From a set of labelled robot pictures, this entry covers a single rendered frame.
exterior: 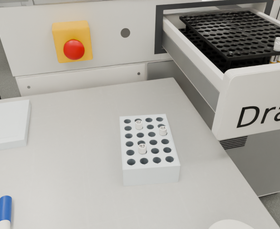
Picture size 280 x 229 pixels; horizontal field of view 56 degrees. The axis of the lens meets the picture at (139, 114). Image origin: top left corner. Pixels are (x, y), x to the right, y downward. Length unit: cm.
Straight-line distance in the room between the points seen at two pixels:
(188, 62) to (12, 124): 34
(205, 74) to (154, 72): 25
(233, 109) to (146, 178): 16
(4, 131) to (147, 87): 32
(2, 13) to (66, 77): 18
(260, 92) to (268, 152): 74
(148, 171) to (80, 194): 11
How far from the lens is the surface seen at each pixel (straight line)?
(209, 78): 44
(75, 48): 53
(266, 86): 39
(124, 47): 62
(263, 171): 121
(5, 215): 41
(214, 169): 45
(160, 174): 40
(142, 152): 40
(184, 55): 52
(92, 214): 39
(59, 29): 55
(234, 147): 99
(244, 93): 38
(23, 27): 60
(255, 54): 49
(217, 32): 57
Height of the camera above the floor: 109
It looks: 38 degrees down
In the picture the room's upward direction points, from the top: straight up
